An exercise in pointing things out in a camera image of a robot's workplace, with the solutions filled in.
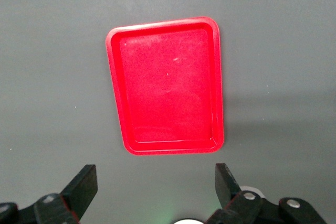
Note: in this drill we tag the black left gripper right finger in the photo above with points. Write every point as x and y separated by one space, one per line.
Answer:
227 190

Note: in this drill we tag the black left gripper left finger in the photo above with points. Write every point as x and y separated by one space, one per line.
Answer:
78 190

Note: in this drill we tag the red plastic tray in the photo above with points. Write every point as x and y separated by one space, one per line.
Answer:
168 85

